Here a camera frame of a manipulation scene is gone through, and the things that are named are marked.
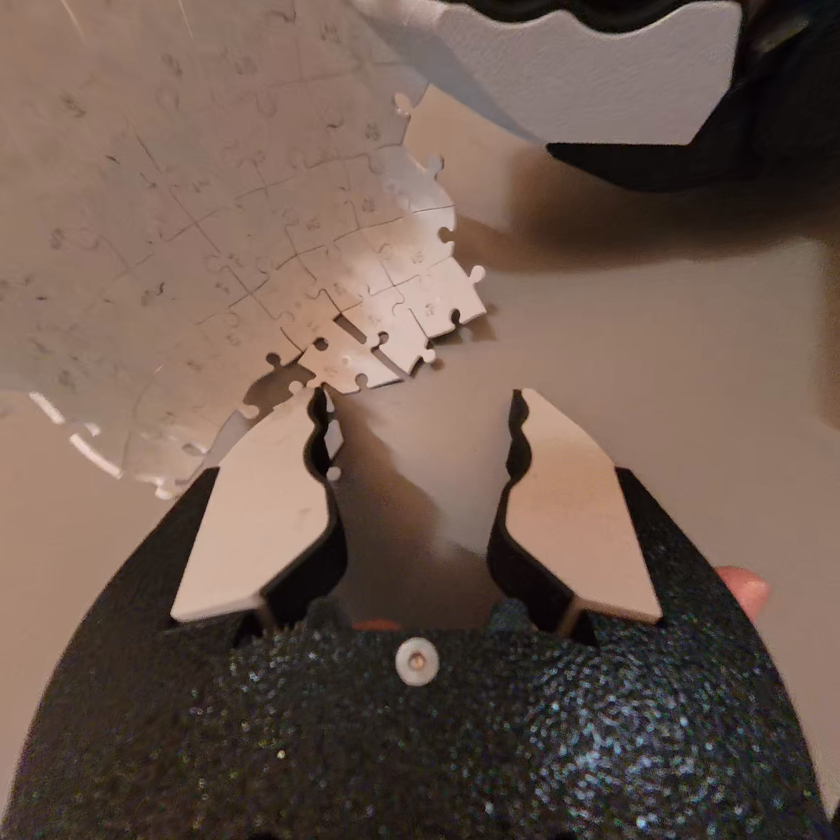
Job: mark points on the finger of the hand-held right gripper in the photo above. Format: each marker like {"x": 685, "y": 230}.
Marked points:
{"x": 590, "y": 85}

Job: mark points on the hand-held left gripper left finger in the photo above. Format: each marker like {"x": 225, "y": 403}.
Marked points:
{"x": 262, "y": 512}

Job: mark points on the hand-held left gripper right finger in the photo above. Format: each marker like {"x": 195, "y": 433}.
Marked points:
{"x": 577, "y": 525}

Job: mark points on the partly built puzzle ball shell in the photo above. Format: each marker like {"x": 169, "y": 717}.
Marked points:
{"x": 197, "y": 197}

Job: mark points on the person's left hand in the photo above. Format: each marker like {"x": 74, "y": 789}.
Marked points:
{"x": 748, "y": 590}

